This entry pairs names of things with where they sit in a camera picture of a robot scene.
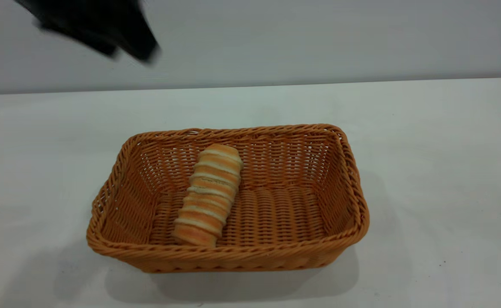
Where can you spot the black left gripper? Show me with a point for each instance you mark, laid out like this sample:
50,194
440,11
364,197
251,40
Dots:
92,15

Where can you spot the orange striped bread roll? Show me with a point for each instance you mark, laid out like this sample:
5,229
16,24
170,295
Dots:
210,194

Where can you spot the orange woven wicker basket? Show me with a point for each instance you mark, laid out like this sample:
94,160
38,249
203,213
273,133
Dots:
276,214

